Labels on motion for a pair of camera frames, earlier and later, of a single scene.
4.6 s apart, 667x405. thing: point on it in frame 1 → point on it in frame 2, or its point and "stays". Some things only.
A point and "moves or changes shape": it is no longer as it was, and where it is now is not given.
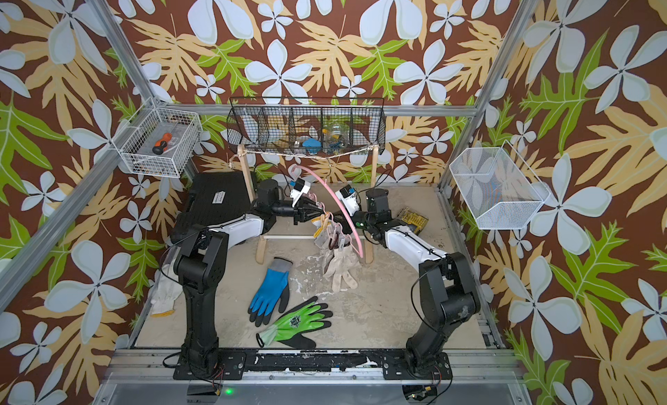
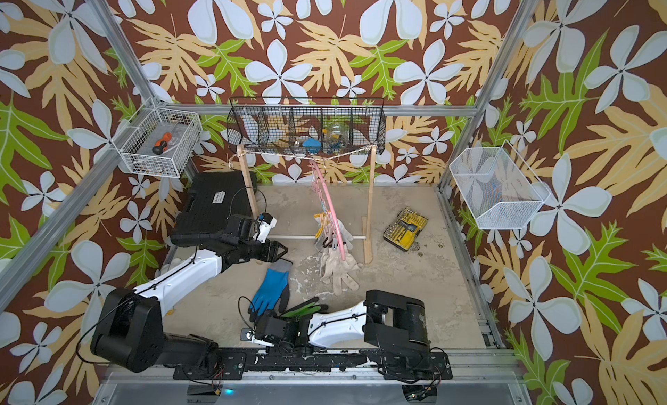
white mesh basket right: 500,189 stays
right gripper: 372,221 → 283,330
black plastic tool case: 215,197 stays
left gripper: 300,211 → 271,253
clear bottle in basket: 336,138 stays
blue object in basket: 313,146 stays
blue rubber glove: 273,289 stays
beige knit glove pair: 339,263 stays
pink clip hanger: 293,168 moves or changes shape
